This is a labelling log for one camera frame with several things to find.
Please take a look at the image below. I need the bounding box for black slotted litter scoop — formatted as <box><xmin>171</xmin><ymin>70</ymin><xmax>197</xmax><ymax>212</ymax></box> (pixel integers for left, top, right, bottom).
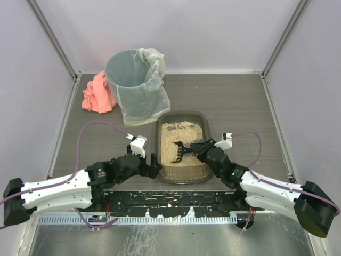
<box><xmin>171</xmin><ymin>141</ymin><xmax>193</xmax><ymax>163</ymax></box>

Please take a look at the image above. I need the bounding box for black taped base rail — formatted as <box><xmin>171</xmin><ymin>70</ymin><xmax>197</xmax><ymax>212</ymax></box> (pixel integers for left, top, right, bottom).
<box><xmin>76</xmin><ymin>189</ymin><xmax>267</xmax><ymax>218</ymax></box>

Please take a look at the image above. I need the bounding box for bin with translucent bag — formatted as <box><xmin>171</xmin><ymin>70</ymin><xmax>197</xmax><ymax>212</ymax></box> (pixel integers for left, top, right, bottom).
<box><xmin>104</xmin><ymin>48</ymin><xmax>171</xmax><ymax>126</ymax></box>

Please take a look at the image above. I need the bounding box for purple cable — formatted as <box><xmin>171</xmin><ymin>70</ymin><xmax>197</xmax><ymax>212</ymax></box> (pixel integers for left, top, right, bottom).
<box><xmin>230</xmin><ymin>131</ymin><xmax>341</xmax><ymax>214</ymax></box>
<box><xmin>0</xmin><ymin>121</ymin><xmax>133</xmax><ymax>233</ymax></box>

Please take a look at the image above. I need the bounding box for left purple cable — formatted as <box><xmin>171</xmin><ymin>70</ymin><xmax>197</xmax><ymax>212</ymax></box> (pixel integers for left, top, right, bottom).
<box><xmin>0</xmin><ymin>121</ymin><xmax>133</xmax><ymax>233</ymax></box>

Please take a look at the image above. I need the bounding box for beige cat litter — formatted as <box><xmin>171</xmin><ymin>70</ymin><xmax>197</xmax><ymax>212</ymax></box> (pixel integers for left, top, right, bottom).
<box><xmin>160</xmin><ymin>121</ymin><xmax>204</xmax><ymax>167</ymax></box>

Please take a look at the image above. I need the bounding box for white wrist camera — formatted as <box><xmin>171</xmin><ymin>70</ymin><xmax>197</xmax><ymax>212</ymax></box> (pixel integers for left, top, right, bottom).
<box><xmin>125</xmin><ymin>133</ymin><xmax>148</xmax><ymax>158</ymax></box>
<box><xmin>214</xmin><ymin>133</ymin><xmax>233</xmax><ymax>151</ymax></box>

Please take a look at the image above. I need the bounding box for pink cloth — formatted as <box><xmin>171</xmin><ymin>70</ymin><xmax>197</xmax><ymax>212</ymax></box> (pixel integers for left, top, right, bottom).
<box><xmin>82</xmin><ymin>71</ymin><xmax>117</xmax><ymax>114</ymax></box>

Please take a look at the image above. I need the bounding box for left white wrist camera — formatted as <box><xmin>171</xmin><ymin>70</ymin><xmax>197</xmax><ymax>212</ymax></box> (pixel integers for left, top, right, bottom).
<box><xmin>125</xmin><ymin>133</ymin><xmax>148</xmax><ymax>158</ymax></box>

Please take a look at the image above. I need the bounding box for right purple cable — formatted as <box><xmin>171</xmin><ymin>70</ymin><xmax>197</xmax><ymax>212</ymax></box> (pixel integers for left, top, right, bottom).
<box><xmin>230</xmin><ymin>131</ymin><xmax>341</xmax><ymax>214</ymax></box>

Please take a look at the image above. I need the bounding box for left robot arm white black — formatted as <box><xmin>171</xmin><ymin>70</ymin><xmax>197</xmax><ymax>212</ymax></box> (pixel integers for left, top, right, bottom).
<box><xmin>1</xmin><ymin>151</ymin><xmax>162</xmax><ymax>228</ymax></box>

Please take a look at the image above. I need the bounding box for grey slotted cable duct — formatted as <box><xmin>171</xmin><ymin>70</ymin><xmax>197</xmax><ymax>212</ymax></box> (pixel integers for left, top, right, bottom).
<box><xmin>38</xmin><ymin>214</ymin><xmax>238</xmax><ymax>225</ymax></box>

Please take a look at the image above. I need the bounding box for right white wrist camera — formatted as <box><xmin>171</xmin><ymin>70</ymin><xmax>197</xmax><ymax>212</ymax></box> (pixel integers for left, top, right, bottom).
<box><xmin>214</xmin><ymin>133</ymin><xmax>233</xmax><ymax>151</ymax></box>

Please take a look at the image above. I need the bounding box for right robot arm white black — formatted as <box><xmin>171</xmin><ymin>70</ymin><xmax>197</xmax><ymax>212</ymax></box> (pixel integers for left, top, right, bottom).
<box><xmin>187</xmin><ymin>139</ymin><xmax>340</xmax><ymax>238</ymax></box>

